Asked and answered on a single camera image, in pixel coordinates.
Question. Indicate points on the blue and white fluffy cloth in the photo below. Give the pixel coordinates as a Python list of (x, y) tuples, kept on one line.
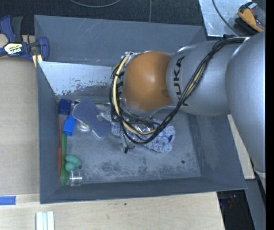
[(162, 142)]

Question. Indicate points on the grey metal bin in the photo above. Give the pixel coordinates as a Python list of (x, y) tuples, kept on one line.
[(132, 166)]

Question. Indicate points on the blue-grey flat sponge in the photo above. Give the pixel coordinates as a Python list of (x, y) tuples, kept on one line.
[(88, 114)]

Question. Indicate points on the clear glass thing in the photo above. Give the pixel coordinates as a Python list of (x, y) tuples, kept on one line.
[(83, 127)]

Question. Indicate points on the small blue block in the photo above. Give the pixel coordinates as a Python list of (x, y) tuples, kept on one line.
[(69, 126)]

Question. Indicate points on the teal green toy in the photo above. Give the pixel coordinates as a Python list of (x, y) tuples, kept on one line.
[(72, 162)]

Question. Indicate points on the dark blue cup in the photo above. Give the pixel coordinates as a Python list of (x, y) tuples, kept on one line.
[(64, 106)]

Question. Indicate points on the clear plastic cylinder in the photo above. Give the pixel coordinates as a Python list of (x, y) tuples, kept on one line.
[(75, 177)]

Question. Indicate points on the thin orange stick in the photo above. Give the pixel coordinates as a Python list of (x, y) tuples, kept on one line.
[(60, 152)]

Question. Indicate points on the pale brown flat board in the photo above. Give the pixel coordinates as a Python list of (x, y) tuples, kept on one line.
[(14, 128)]

